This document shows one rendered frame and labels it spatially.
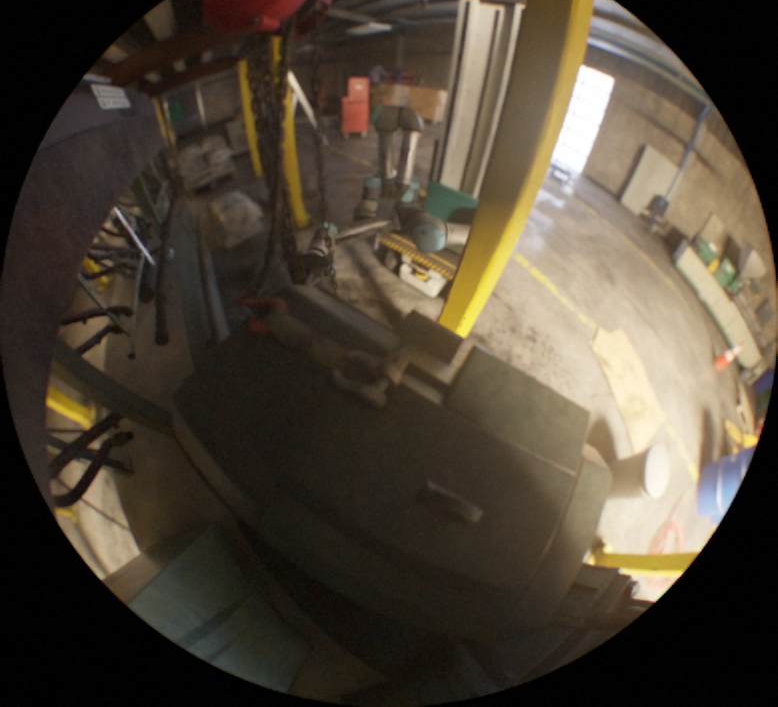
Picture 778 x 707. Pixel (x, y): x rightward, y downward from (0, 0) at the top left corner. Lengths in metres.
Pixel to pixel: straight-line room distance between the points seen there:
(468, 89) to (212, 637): 1.88
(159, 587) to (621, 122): 9.62
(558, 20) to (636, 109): 8.72
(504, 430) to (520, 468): 0.06
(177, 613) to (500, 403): 0.59
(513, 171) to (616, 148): 8.59
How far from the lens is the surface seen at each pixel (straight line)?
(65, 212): 0.68
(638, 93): 9.39
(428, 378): 0.37
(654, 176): 8.38
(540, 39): 0.57
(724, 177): 9.54
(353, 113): 5.06
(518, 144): 0.54
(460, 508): 0.26
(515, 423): 0.36
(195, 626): 0.53
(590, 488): 0.50
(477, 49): 1.45
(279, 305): 0.42
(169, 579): 0.52
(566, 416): 0.42
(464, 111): 1.43
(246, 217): 2.29
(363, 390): 0.29
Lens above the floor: 1.18
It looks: 54 degrees down
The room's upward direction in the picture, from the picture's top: 6 degrees clockwise
